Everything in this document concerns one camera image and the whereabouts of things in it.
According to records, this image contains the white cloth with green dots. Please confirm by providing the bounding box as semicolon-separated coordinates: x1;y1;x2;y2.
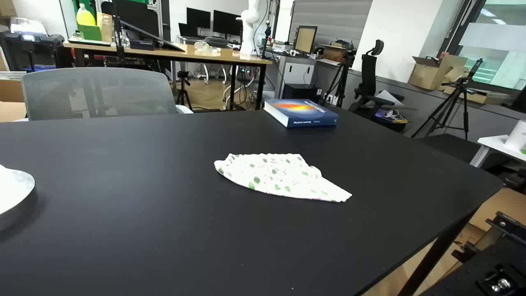
212;152;354;204

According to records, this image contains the blue hardcover book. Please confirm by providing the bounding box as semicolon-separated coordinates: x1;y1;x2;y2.
263;98;340;130

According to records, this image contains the white cabinet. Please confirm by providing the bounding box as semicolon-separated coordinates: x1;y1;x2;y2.
281;55;317;101

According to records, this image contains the small black tripod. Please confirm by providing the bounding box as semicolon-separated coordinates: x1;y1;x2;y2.
174;70;194;111

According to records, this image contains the black tripod beside cabinet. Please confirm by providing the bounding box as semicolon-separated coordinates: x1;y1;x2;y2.
322;52;354;109

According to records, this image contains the wooden desk with black legs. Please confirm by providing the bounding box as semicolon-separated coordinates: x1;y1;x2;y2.
63;40;275;112

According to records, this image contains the black computer monitor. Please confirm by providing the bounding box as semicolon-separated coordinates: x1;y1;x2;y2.
212;9;243;38
186;7;212;32

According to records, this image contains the grey mesh office chair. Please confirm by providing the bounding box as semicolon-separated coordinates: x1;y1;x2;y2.
22;66;194;122

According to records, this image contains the black slanted desk monitor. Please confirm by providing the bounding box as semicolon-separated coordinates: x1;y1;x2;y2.
100;0;188;55

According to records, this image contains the open cardboard box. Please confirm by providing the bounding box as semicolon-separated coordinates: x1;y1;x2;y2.
408;53;470;93

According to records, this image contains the green poster board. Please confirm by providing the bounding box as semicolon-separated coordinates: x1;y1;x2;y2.
59;0;105;47

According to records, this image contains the white side table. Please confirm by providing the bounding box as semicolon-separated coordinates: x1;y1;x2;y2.
469;134;526;170

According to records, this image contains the clear acrylic plate with bolts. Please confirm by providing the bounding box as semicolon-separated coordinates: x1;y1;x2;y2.
0;163;38;218

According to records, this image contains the black printer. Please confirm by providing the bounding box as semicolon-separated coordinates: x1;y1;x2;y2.
0;32;66;73

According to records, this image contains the black metal stand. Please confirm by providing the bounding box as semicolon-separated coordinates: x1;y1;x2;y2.
421;213;526;296

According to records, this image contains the black picture frame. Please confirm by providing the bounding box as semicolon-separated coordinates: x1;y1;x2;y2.
293;25;319;55

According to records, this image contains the large black camera tripod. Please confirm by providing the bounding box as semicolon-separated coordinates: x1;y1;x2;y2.
410;58;487;144

